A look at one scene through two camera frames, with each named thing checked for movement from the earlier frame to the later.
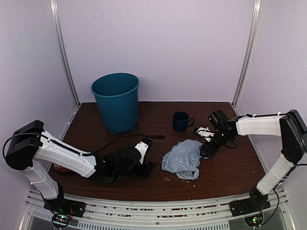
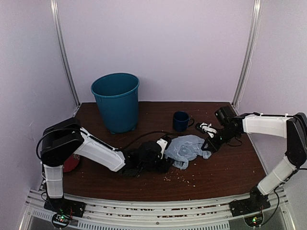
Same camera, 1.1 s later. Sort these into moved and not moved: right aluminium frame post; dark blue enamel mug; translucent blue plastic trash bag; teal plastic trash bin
Moved: translucent blue plastic trash bag
Not moved: right aluminium frame post; dark blue enamel mug; teal plastic trash bin
